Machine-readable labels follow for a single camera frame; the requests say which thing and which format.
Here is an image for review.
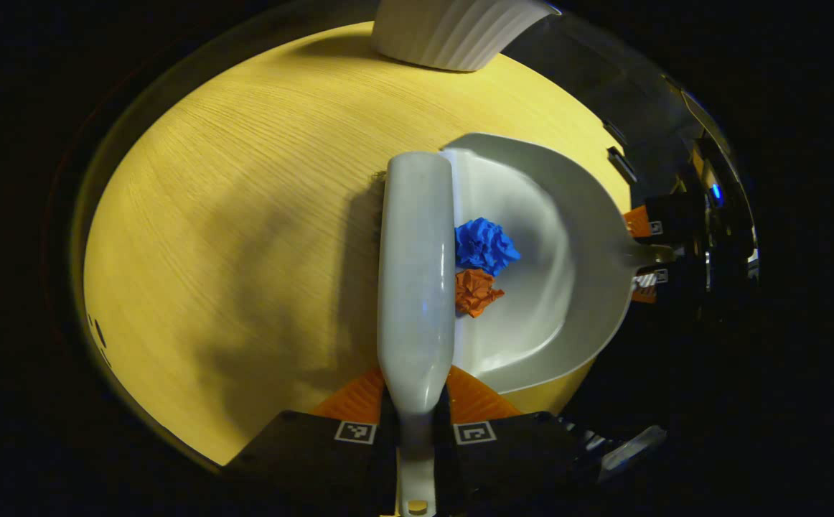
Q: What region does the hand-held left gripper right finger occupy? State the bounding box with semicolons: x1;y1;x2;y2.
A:
435;365;604;517

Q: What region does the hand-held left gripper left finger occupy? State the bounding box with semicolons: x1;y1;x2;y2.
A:
223;366;398;517

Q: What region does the white plastic dustpan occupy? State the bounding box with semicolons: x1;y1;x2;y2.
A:
439;132;676;396

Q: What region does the orange paper trash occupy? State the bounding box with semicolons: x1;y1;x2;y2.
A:
454;269;505;318

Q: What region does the blue paper trash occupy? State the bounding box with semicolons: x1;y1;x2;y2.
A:
454;218;522;277

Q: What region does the small white broom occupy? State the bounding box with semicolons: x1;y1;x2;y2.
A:
370;151;457;517

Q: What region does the white ribbed garbage bin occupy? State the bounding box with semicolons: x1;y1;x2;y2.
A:
370;0;561;73

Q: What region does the wooden desktop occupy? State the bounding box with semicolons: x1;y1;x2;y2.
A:
83;20;633;466

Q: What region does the black backdrop cloth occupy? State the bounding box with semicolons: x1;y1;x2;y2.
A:
503;11;708;209

